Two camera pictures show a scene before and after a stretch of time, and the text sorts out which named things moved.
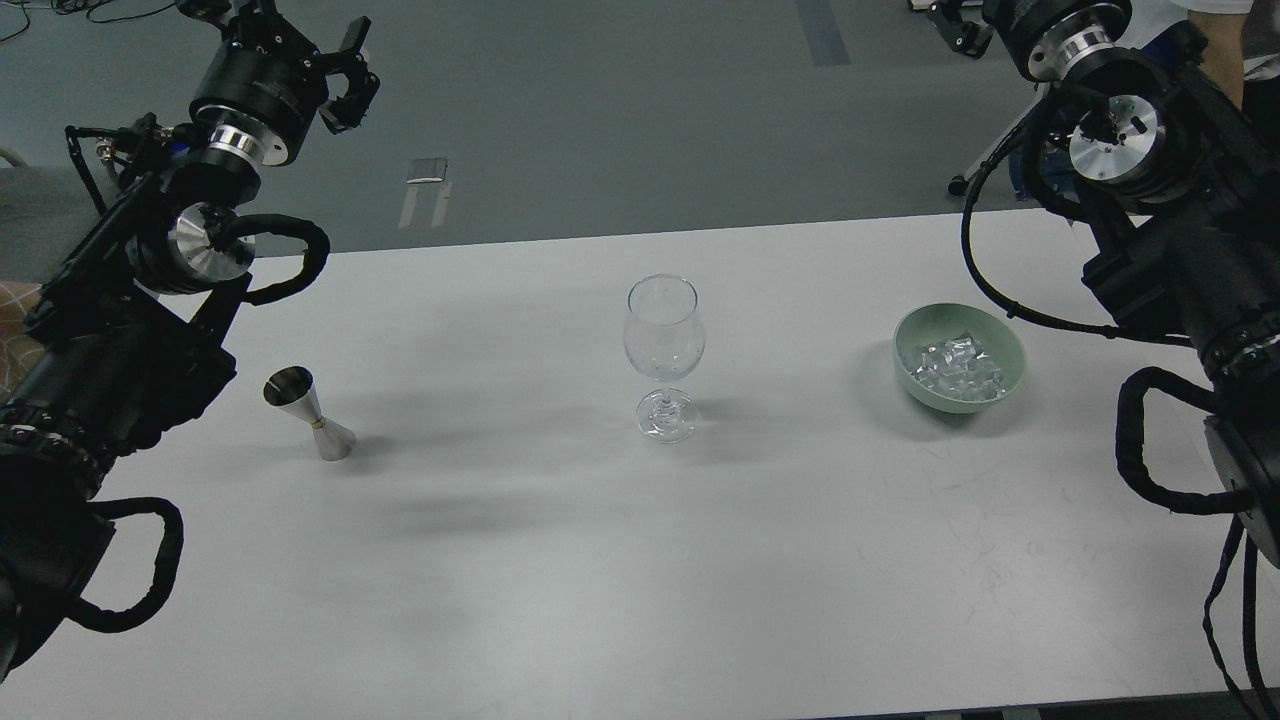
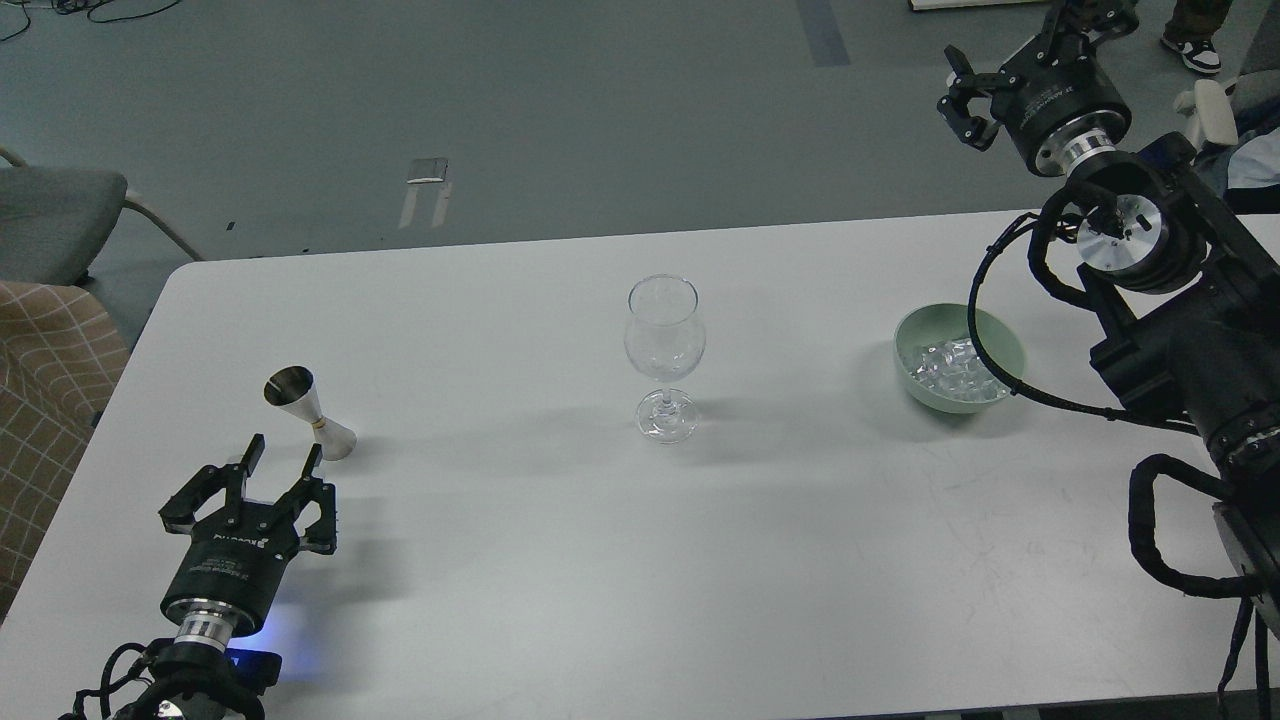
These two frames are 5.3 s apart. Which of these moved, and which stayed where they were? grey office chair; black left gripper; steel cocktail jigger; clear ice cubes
Moved: black left gripper
Stayed: steel cocktail jigger; grey office chair; clear ice cubes
